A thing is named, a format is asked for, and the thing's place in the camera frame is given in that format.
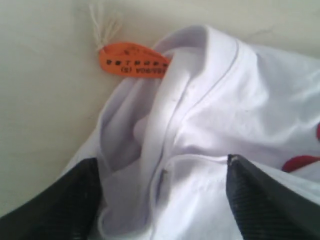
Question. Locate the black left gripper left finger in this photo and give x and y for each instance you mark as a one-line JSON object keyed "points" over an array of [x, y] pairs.
{"points": [[64, 211]]}

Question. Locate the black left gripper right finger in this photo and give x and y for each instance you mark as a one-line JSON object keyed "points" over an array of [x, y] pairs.
{"points": [[265, 209]]}

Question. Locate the white t-shirt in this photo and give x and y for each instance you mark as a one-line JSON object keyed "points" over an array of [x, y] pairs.
{"points": [[162, 145]]}

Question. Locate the orange hang tag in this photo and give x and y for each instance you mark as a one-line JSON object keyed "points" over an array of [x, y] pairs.
{"points": [[125, 59]]}

